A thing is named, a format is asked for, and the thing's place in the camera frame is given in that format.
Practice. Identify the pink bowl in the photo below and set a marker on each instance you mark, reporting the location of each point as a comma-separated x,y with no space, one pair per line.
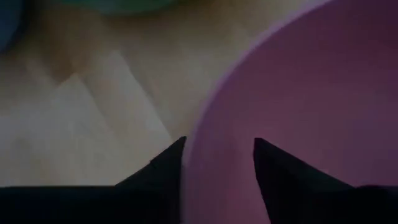
311,93

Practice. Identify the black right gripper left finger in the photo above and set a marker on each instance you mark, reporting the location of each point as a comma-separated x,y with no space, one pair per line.
158,193

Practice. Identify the green bowl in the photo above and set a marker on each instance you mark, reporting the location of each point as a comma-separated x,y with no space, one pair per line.
124,5

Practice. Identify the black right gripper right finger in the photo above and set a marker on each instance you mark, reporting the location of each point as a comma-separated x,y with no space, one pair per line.
289,193

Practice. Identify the blue bowl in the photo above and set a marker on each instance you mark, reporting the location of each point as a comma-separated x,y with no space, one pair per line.
7,21

